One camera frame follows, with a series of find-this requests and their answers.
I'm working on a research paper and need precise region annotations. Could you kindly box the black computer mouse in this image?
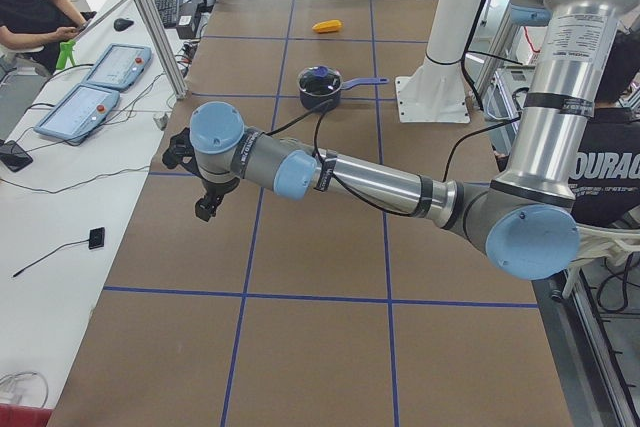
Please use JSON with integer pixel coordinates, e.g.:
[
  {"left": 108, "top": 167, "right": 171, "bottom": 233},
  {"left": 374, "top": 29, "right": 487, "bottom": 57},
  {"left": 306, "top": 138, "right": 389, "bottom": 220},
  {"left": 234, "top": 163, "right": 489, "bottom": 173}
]
[{"left": 113, "top": 18, "right": 134, "bottom": 32}]

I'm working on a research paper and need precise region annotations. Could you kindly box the lower blue teach pendant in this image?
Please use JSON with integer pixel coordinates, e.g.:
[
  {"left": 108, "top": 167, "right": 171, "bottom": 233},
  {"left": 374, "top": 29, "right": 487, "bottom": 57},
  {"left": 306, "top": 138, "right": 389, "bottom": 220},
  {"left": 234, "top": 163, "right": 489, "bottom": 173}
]
[{"left": 34, "top": 83, "right": 120, "bottom": 145}]

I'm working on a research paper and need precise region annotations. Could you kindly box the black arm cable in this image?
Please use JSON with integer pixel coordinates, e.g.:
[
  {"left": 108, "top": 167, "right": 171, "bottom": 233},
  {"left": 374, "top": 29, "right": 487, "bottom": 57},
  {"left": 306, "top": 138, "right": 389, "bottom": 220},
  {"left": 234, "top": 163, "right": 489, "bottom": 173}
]
[{"left": 264, "top": 99, "right": 524, "bottom": 217}]

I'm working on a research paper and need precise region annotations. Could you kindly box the white chair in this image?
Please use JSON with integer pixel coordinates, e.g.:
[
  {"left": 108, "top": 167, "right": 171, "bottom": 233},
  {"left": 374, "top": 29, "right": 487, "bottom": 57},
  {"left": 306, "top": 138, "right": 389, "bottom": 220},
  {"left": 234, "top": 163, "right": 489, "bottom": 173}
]
[{"left": 561, "top": 224, "right": 639, "bottom": 300}]

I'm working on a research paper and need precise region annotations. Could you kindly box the white cable coil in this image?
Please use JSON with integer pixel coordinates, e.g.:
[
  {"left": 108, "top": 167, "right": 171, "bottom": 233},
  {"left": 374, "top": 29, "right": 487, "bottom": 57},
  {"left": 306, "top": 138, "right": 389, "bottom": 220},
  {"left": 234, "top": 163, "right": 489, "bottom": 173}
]
[{"left": 0, "top": 371, "right": 50, "bottom": 409}]

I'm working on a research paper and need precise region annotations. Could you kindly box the glass pot lid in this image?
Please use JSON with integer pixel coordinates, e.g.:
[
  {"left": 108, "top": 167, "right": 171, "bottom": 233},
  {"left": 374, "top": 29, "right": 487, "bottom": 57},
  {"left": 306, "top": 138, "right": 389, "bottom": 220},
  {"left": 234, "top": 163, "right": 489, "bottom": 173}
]
[{"left": 297, "top": 65, "right": 342, "bottom": 96}]

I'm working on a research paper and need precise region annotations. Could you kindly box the small black square pad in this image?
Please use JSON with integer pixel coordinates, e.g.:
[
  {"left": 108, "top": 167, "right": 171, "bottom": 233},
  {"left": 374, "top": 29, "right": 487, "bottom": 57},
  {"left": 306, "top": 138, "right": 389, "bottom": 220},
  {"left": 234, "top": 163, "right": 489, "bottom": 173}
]
[{"left": 88, "top": 227, "right": 106, "bottom": 250}]

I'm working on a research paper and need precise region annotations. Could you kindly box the brown paper table mat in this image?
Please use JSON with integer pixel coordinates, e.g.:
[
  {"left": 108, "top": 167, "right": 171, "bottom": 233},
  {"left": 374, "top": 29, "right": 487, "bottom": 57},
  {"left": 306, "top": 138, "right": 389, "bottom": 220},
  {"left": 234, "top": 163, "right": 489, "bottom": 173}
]
[{"left": 50, "top": 0, "right": 571, "bottom": 426}]

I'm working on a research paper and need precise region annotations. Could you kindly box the black keyboard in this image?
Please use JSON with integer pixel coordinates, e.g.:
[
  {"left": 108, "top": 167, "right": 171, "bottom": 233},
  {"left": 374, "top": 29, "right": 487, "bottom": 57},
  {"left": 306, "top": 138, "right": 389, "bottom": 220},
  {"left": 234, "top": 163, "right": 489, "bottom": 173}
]
[{"left": 154, "top": 0, "right": 181, "bottom": 28}]

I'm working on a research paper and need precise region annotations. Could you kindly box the aluminium frame post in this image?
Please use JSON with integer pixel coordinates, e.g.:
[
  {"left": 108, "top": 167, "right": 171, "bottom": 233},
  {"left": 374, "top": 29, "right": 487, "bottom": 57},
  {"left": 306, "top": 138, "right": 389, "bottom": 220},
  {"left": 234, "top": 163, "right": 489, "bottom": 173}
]
[{"left": 134, "top": 0, "right": 187, "bottom": 100}]

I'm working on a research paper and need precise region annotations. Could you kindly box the dark blue saucepan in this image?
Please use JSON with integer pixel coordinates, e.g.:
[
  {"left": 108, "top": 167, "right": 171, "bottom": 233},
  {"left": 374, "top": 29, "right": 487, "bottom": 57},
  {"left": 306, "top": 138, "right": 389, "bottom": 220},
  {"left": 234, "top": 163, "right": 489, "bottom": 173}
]
[{"left": 297, "top": 65, "right": 389, "bottom": 111}]

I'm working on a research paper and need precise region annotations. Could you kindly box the black smartphone on desk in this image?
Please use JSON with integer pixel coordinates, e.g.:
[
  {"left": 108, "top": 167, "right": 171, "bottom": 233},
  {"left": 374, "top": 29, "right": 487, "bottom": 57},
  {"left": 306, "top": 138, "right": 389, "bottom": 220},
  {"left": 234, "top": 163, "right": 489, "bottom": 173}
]
[{"left": 0, "top": 141, "right": 33, "bottom": 172}]

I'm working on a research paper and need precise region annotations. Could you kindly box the person in black courage shirt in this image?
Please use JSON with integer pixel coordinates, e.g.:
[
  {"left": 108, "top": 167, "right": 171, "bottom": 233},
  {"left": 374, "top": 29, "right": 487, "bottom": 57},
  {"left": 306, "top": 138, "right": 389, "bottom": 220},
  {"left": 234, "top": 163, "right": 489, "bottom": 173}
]
[{"left": 569, "top": 31, "right": 639, "bottom": 227}]

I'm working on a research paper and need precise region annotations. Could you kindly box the upper blue teach pendant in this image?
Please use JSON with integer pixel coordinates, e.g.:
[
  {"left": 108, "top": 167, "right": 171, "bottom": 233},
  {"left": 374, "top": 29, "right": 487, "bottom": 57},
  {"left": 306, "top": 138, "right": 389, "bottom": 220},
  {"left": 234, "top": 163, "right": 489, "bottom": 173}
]
[{"left": 83, "top": 43, "right": 152, "bottom": 92}]

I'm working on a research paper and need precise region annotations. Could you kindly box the blue teach pendant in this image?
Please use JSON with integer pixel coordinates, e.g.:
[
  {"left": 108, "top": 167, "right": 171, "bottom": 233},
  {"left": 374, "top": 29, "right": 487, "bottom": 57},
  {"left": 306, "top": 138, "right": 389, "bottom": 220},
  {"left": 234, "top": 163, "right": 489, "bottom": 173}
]
[
  {"left": 34, "top": 83, "right": 120, "bottom": 145},
  {"left": 83, "top": 43, "right": 152, "bottom": 92}
]

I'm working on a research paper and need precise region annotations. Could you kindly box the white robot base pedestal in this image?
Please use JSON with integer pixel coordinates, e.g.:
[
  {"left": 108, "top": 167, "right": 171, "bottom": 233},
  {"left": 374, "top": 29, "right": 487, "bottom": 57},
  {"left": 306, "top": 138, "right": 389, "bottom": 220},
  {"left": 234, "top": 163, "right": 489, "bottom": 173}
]
[{"left": 395, "top": 0, "right": 486, "bottom": 124}]

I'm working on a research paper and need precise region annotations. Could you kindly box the person in black at desk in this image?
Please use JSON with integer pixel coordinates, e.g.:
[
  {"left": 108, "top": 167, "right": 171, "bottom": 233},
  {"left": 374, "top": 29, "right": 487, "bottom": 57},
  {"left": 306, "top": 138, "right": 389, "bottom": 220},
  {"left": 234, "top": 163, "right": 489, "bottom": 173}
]
[{"left": 1, "top": 0, "right": 95, "bottom": 73}]

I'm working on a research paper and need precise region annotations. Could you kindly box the green clamp stand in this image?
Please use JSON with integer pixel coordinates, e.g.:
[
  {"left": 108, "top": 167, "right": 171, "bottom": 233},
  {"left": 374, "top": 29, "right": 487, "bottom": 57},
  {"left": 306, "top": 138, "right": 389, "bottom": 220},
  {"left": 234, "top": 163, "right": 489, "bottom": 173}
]
[{"left": 56, "top": 39, "right": 76, "bottom": 70}]

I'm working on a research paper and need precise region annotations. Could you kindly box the yellow corn cob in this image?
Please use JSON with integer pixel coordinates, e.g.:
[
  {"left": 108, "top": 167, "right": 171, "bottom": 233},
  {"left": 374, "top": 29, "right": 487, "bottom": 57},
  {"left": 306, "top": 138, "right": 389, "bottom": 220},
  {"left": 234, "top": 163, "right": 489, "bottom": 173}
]
[{"left": 312, "top": 19, "right": 343, "bottom": 34}]

